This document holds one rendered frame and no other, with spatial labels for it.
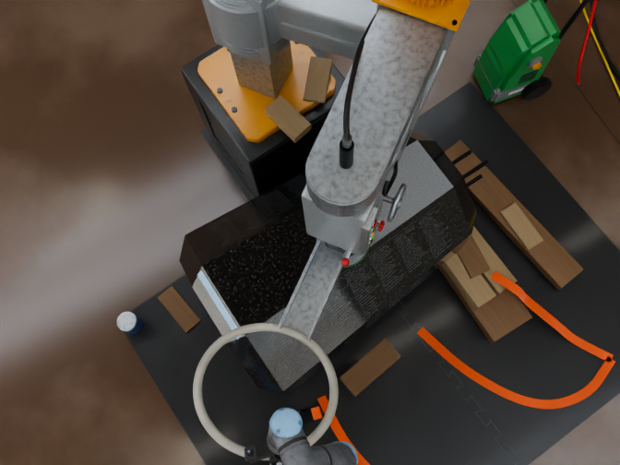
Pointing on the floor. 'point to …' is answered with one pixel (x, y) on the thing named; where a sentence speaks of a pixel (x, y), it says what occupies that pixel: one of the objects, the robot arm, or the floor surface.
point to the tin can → (129, 323)
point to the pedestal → (253, 172)
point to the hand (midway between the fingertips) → (269, 462)
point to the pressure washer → (520, 53)
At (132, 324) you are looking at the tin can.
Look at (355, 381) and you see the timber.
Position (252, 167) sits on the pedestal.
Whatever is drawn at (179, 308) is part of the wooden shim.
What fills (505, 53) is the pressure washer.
